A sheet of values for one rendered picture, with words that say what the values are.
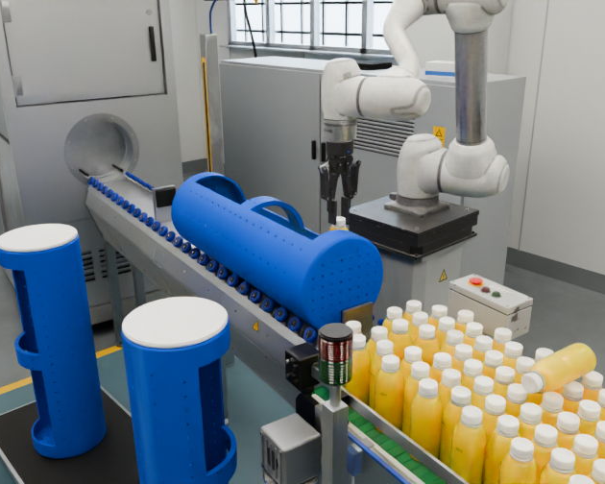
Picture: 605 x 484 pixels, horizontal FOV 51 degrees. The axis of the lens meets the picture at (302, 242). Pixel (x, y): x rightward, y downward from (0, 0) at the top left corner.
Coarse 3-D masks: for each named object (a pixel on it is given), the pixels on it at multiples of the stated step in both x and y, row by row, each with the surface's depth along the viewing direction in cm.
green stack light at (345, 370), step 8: (320, 360) 116; (320, 368) 117; (328, 368) 115; (336, 368) 115; (344, 368) 115; (320, 376) 118; (328, 376) 116; (336, 376) 115; (344, 376) 116; (328, 384) 116; (336, 384) 116; (344, 384) 117
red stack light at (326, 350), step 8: (352, 336) 116; (320, 344) 115; (328, 344) 113; (336, 344) 113; (344, 344) 113; (352, 344) 116; (320, 352) 116; (328, 352) 114; (336, 352) 114; (344, 352) 114; (328, 360) 115; (336, 360) 114; (344, 360) 115
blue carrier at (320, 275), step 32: (192, 192) 225; (224, 192) 243; (192, 224) 219; (224, 224) 202; (256, 224) 190; (288, 224) 219; (224, 256) 203; (256, 256) 185; (288, 256) 173; (320, 256) 166; (352, 256) 173; (288, 288) 172; (320, 288) 169; (352, 288) 176; (320, 320) 172
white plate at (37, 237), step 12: (24, 228) 239; (36, 228) 239; (48, 228) 239; (60, 228) 239; (72, 228) 239; (0, 240) 226; (12, 240) 226; (24, 240) 226; (36, 240) 226; (48, 240) 226; (60, 240) 226; (24, 252) 219
